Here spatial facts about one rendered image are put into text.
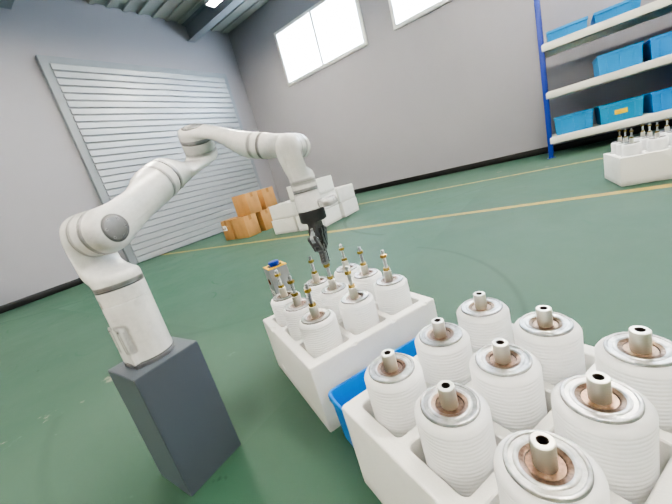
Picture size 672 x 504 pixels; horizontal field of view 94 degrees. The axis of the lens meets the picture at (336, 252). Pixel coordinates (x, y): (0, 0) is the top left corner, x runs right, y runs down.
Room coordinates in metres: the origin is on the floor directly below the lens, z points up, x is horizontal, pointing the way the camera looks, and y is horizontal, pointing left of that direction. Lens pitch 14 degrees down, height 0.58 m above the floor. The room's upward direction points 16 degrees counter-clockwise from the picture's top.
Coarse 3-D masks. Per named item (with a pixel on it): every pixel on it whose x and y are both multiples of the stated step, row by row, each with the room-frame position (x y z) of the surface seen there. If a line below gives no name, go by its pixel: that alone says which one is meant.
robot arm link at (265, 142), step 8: (264, 136) 0.89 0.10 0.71; (272, 136) 0.90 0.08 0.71; (304, 136) 0.89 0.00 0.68; (256, 144) 0.89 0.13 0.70; (264, 144) 0.88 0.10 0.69; (272, 144) 0.90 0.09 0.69; (304, 144) 0.87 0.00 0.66; (264, 152) 0.89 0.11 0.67; (272, 152) 0.90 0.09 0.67; (304, 152) 0.87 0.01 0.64
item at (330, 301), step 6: (324, 294) 0.86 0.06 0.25; (330, 294) 0.85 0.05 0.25; (336, 294) 0.84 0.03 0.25; (342, 294) 0.84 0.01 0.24; (324, 300) 0.85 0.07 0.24; (330, 300) 0.84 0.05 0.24; (336, 300) 0.84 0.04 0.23; (324, 306) 0.86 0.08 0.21; (330, 306) 0.84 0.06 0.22; (336, 306) 0.84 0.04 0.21; (336, 312) 0.84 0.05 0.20
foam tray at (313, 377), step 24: (408, 312) 0.75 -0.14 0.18; (432, 312) 0.78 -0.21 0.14; (288, 336) 0.81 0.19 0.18; (360, 336) 0.70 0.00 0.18; (384, 336) 0.71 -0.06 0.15; (408, 336) 0.74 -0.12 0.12; (288, 360) 0.80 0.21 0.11; (312, 360) 0.65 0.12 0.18; (336, 360) 0.65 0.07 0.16; (360, 360) 0.68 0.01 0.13; (312, 384) 0.64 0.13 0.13; (336, 384) 0.65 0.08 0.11; (312, 408) 0.71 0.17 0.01
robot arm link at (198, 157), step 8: (200, 144) 0.97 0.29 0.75; (208, 144) 0.98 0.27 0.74; (184, 152) 0.99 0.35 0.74; (192, 152) 0.97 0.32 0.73; (200, 152) 0.97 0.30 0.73; (208, 152) 0.99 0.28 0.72; (216, 152) 1.02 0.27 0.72; (152, 160) 0.83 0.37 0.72; (160, 160) 0.83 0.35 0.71; (168, 160) 0.84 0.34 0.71; (176, 160) 0.88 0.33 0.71; (192, 160) 0.97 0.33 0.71; (200, 160) 0.97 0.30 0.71; (208, 160) 0.98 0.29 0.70; (176, 168) 0.84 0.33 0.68; (184, 168) 0.87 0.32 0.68; (192, 168) 0.91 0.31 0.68; (200, 168) 0.94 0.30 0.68; (184, 176) 0.86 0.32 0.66; (192, 176) 0.91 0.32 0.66; (184, 184) 0.87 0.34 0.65
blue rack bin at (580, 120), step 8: (576, 112) 4.24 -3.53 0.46; (584, 112) 3.82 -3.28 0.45; (592, 112) 3.78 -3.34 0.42; (560, 120) 3.97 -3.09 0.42; (568, 120) 3.92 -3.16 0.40; (576, 120) 3.88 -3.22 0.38; (584, 120) 3.83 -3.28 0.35; (592, 120) 3.79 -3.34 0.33; (560, 128) 3.97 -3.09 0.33; (568, 128) 3.93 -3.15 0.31; (576, 128) 3.88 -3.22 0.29; (584, 128) 3.84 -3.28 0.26
